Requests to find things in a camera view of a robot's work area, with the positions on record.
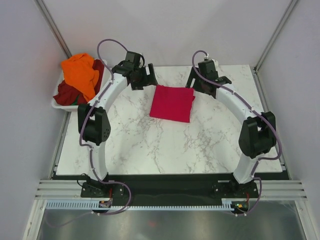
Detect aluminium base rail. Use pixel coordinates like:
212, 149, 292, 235
35, 180, 307, 200

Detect white slotted cable duct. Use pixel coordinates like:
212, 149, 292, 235
45, 199, 234, 211

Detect pink red t shirt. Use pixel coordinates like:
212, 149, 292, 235
149, 85, 195, 123

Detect left aluminium frame post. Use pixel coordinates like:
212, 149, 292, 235
34, 0, 72, 58

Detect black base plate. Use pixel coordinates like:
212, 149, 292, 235
80, 173, 259, 207

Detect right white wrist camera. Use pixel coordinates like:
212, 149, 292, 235
204, 54, 219, 67

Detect aluminium frame post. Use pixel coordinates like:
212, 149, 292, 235
252, 0, 300, 73
34, 0, 72, 58

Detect white plastic bin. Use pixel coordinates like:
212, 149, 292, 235
51, 60, 110, 112

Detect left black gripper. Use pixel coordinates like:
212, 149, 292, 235
131, 64, 158, 92

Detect green garment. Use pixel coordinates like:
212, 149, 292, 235
71, 95, 81, 106

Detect right aluminium frame post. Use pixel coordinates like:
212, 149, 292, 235
252, 0, 300, 73

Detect dark red t shirt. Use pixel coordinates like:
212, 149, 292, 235
53, 59, 105, 106

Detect orange t shirt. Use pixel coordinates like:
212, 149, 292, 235
60, 53, 100, 102

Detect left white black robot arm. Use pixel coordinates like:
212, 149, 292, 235
77, 51, 158, 198

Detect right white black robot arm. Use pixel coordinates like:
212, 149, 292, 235
186, 58, 277, 198

